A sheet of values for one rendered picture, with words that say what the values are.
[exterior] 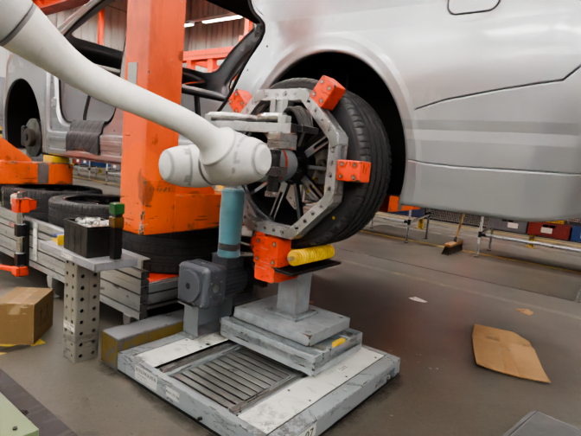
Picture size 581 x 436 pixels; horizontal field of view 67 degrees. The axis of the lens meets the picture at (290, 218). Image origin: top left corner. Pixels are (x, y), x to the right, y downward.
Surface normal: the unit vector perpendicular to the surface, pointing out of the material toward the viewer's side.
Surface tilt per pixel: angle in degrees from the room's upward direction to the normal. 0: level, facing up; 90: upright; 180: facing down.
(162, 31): 90
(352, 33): 90
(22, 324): 90
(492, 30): 90
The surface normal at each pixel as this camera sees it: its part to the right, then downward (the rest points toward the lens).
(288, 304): -0.61, 0.05
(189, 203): 0.79, 0.15
